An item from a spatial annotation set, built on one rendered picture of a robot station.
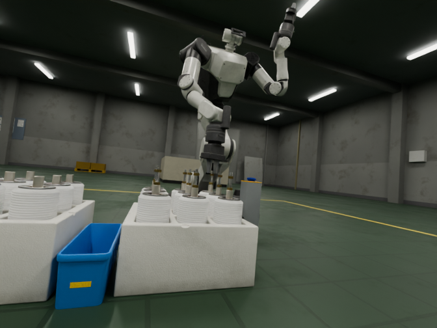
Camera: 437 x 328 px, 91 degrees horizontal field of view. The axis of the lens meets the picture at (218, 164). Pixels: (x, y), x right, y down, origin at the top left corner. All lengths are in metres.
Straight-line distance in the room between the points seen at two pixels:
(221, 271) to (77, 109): 11.81
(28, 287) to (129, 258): 0.21
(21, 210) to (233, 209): 0.54
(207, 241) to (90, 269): 0.29
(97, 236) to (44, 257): 0.26
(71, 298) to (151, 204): 0.26
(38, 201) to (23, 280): 0.17
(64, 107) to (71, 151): 2.02
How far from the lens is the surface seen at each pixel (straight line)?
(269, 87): 1.49
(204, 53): 1.32
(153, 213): 0.63
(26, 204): 0.69
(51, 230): 0.65
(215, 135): 0.91
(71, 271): 0.63
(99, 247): 0.90
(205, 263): 0.66
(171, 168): 6.35
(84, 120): 12.05
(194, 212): 0.65
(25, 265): 0.69
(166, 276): 0.66
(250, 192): 0.93
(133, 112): 11.85
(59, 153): 12.10
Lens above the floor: 0.32
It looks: 3 degrees up
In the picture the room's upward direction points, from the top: 5 degrees clockwise
